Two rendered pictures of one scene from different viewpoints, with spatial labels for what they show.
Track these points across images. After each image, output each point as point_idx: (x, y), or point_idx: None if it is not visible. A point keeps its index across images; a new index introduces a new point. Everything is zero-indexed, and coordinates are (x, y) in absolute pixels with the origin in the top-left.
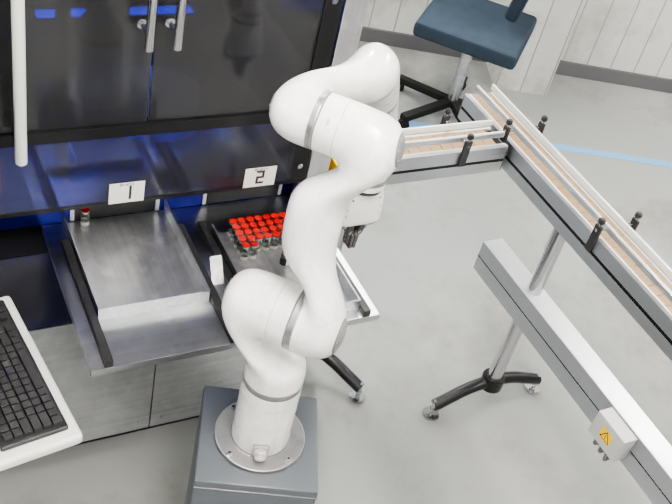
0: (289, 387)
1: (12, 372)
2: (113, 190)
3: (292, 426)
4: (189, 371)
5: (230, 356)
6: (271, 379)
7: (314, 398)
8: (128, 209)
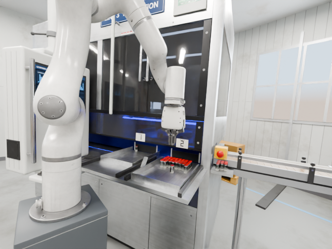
0: (44, 149)
1: None
2: (137, 135)
3: (74, 209)
4: (161, 234)
5: (177, 237)
6: (43, 141)
7: (106, 209)
8: (148, 151)
